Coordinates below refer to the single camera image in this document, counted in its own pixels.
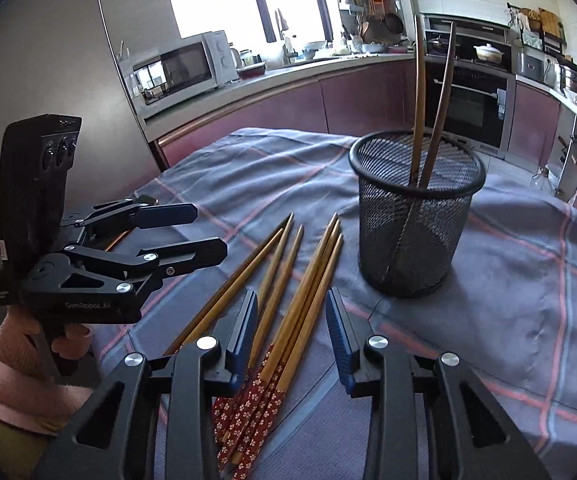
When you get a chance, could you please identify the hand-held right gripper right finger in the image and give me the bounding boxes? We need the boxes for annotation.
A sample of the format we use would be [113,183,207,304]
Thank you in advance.
[325,287,552,480]

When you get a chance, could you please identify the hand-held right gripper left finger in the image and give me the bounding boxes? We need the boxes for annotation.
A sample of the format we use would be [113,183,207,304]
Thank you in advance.
[33,290,259,480]

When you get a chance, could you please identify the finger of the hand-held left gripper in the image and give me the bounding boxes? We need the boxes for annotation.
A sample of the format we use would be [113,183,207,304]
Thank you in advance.
[62,197,198,242]
[33,238,229,307]

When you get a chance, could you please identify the black mesh utensil holder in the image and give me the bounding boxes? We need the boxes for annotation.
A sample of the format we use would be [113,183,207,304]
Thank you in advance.
[349,131,487,299]

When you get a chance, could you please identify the person's left hand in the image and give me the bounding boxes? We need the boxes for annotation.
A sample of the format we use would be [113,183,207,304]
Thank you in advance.
[51,322,92,357]

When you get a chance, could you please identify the orange edged phone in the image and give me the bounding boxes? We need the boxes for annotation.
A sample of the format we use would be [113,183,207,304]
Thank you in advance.
[104,230,132,252]

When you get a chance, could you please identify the grey plaid tablecloth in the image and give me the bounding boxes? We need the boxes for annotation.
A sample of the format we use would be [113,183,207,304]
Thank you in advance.
[91,127,577,480]

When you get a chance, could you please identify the white microwave oven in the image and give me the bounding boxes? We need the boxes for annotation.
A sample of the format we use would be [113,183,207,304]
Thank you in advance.
[131,31,242,107]

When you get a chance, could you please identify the purple kitchen base cabinets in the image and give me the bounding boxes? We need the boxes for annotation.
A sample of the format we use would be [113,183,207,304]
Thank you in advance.
[156,55,422,168]

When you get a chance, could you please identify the clear glass bottle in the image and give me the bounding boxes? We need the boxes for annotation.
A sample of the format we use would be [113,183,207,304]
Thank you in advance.
[531,167,557,194]

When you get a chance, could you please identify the built-in black oven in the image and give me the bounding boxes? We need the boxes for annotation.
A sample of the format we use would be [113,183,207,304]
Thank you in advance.
[423,57,517,153]

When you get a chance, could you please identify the white lidded pot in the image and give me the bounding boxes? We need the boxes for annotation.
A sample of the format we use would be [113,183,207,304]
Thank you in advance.
[473,43,507,64]

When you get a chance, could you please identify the silver box appliance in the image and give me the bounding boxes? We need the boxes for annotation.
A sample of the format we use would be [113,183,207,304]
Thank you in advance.
[517,50,549,82]

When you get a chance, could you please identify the wooden cutting board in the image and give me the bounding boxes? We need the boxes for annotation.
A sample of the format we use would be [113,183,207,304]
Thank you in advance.
[539,7,564,41]

